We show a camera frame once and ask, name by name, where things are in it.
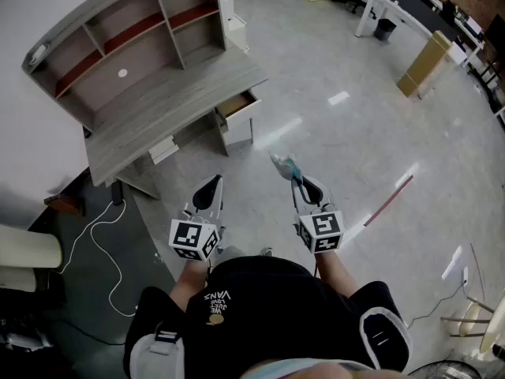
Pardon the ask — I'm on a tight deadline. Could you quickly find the brown wooden block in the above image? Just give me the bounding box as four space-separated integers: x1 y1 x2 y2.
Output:
43 193 86 216

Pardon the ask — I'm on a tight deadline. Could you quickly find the wooden stool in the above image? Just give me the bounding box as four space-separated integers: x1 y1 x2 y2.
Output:
440 296 496 338

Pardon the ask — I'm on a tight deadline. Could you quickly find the round wooden table top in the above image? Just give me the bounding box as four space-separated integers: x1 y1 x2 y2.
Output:
479 296 505 361

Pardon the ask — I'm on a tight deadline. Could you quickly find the black trash bin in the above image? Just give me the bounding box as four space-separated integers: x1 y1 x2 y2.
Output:
373 17 398 42

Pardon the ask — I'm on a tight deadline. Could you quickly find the white floor cable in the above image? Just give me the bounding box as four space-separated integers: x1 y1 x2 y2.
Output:
58 199 137 317

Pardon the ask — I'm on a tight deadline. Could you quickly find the red floor tape strip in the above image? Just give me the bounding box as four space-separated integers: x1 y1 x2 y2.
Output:
362 174 414 227

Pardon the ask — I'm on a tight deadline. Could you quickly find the blue and white plastic packet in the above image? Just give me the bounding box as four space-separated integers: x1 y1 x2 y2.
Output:
268 148 304 183

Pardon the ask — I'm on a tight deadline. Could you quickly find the thin black floor cable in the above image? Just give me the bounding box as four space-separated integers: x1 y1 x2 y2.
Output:
406 282 466 328

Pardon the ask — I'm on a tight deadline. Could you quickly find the white side cabinet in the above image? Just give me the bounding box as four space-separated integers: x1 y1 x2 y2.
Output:
223 0 249 54

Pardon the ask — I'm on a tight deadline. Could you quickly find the white wooden drawer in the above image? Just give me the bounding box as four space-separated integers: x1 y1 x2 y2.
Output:
215 88 262 133

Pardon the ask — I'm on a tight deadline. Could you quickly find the black floor fan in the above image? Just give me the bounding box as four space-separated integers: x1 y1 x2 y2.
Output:
408 361 484 379

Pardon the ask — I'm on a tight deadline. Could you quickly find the cream ribbed cylinder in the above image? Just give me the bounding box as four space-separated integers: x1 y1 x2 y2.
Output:
0 223 64 291

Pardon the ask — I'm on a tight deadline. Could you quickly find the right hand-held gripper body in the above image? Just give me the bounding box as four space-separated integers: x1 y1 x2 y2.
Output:
294 202 343 254

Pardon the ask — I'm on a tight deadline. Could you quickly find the person's left forearm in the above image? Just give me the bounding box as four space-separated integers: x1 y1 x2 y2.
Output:
170 257 210 312

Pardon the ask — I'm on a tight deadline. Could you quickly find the person's right forearm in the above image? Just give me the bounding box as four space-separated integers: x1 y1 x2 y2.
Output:
315 249 358 303

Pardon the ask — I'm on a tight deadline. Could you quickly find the long cardboard box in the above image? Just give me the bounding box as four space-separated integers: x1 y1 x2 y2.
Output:
396 30 454 99

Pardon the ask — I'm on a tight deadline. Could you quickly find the black printed t-shirt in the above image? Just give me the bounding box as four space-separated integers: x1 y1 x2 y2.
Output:
124 245 413 379

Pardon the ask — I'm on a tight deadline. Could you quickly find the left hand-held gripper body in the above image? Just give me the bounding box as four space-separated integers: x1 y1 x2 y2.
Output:
168 205 226 263

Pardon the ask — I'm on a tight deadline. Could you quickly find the white adapter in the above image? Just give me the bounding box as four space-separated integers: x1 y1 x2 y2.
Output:
31 44 51 65

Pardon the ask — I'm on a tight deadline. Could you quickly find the grey wooden desk with hutch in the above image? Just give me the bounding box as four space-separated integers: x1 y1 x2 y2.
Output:
21 0 269 201

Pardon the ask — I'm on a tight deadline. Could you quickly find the long white office desk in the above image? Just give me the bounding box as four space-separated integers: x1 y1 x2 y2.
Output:
299 0 486 70

